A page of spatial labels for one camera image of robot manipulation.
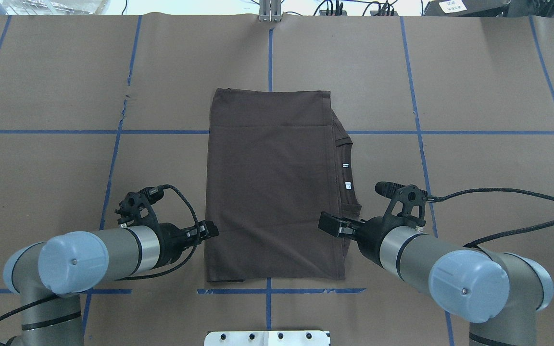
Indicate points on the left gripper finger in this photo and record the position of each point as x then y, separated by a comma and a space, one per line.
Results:
203, 231

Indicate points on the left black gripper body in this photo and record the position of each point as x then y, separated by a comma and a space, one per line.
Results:
171, 242

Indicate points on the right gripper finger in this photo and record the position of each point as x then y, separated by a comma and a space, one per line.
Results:
339, 227

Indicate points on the aluminium frame post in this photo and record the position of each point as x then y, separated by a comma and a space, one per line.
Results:
270, 11

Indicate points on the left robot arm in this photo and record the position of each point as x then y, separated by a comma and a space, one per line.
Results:
49, 276

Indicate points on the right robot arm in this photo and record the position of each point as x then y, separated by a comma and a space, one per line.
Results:
499, 294

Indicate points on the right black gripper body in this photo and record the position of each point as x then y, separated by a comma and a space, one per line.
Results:
368, 235

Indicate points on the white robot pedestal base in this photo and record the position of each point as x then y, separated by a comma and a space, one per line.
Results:
269, 338

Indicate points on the brown t-shirt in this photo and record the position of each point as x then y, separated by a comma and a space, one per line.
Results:
275, 162

